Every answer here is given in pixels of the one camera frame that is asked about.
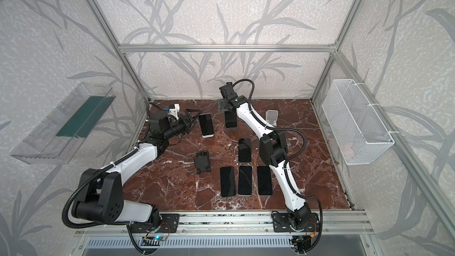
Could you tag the aluminium frame crossbar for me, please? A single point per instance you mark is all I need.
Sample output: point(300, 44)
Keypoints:
point(130, 48)

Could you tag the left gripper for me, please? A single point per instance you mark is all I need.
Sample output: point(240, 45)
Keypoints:
point(189, 121)

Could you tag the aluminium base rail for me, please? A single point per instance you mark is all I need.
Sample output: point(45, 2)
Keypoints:
point(243, 222)

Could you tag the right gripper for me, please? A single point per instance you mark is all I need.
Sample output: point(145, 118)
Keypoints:
point(230, 110)

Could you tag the silver phone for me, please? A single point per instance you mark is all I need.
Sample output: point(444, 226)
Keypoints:
point(245, 181)

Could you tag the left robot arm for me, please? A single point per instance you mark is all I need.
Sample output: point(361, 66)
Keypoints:
point(99, 199)

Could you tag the purple phone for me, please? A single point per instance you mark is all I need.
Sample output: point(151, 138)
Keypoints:
point(206, 124)

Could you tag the black phone from folding stand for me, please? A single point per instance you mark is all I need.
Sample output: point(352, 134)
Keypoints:
point(227, 182)

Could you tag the black folding phone stand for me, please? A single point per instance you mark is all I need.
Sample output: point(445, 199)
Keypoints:
point(202, 162)

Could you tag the white folding phone stand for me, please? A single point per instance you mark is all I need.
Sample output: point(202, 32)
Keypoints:
point(272, 117)

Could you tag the clear plastic wall bin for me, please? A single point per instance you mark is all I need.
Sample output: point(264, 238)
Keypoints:
point(57, 139)

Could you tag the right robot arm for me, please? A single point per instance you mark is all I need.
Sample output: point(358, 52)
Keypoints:
point(273, 151)

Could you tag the teal phone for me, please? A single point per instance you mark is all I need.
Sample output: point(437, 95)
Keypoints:
point(230, 119)

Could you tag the white wire mesh basket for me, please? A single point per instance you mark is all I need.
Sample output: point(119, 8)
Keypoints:
point(359, 132)

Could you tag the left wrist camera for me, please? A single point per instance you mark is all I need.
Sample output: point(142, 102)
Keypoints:
point(173, 109)

